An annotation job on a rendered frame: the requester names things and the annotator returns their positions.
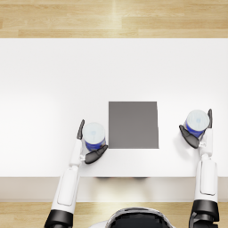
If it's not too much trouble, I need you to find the blue can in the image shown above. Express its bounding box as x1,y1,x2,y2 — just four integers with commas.
82,122,107,152
183,110,210,139

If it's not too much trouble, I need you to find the dark grey square mat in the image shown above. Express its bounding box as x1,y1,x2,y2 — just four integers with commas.
108,101,159,150

